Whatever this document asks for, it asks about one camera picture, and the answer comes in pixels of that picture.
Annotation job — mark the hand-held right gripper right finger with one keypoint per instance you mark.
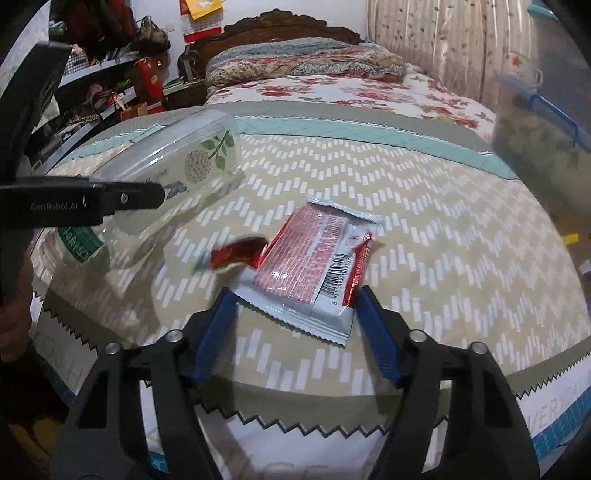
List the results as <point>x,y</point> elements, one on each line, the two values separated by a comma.
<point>374,337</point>

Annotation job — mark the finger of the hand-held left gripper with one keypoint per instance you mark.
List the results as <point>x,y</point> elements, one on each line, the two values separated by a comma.
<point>134,198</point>

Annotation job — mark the carved wooden headboard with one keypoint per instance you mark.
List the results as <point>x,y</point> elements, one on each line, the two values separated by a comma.
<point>277,27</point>

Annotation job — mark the red and silver snack wrapper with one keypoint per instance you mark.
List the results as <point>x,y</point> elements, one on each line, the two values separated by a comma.
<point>309,263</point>

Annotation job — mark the wall calendar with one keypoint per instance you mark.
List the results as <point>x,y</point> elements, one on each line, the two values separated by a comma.
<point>201,18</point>

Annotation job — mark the floral white cup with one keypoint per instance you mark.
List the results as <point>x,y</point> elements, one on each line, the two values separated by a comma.
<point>521,69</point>

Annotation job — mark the cluttered shelf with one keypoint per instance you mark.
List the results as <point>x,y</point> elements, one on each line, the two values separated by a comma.
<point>101,69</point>

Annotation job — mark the black bag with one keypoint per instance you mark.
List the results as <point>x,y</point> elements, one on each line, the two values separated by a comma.
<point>189,64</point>

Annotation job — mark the floral curtain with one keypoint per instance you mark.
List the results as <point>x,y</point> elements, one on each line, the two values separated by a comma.
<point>438,41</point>

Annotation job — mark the person's left hand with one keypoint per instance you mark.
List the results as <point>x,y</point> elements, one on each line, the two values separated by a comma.
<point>14,323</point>

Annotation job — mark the patchwork floral quilt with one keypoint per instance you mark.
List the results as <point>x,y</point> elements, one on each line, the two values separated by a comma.
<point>300,60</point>

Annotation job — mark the floral bedsheet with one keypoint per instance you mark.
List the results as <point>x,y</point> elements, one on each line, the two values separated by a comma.
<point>369,94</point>

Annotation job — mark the beige zigzag mat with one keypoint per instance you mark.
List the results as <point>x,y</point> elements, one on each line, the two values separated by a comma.
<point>438,207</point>

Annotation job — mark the clear plastic bag flower print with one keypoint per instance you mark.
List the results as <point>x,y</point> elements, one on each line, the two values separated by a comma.
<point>184,152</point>

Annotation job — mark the small red wrapper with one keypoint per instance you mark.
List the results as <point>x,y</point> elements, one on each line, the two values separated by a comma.
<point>238,251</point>

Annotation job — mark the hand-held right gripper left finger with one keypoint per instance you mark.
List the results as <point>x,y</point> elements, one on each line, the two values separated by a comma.
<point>214,337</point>

